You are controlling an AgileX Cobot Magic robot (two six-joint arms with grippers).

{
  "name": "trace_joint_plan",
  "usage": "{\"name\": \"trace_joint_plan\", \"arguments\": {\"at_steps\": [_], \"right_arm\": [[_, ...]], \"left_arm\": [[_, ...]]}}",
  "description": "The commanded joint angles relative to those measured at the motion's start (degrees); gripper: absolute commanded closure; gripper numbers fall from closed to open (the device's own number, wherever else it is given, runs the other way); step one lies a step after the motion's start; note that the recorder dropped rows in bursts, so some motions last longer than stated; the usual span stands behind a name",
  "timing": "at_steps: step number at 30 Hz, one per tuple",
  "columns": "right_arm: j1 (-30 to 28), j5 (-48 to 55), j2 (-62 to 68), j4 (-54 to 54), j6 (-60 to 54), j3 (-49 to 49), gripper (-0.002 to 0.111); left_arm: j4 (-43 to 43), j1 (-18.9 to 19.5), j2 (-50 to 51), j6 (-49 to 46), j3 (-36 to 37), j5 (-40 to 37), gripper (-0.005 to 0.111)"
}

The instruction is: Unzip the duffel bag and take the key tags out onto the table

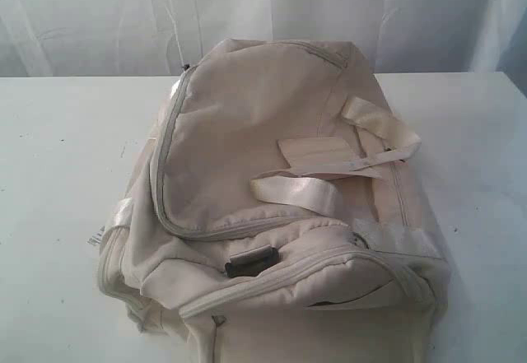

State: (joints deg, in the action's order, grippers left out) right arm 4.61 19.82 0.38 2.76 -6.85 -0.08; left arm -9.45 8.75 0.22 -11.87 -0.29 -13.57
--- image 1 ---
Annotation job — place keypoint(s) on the beige fabric duffel bag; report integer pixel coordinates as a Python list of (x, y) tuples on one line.
[(273, 215)]

